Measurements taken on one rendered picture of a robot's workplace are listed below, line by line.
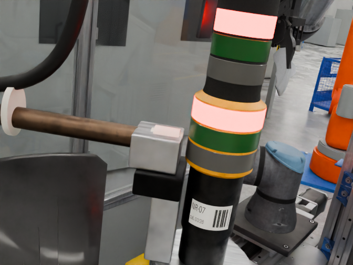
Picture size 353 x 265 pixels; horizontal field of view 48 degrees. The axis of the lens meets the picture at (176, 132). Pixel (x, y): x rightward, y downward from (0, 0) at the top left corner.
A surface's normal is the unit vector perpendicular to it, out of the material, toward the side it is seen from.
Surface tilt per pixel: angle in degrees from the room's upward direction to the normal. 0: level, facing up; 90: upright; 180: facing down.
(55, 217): 49
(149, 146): 90
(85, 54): 90
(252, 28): 90
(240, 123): 90
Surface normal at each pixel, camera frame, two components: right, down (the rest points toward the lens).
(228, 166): 0.09, 0.34
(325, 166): -0.81, 0.08
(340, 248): -0.63, 0.18
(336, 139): -0.39, 0.26
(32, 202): 0.20, -0.32
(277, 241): 0.14, -0.94
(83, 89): 0.74, 0.32
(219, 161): -0.17, 0.30
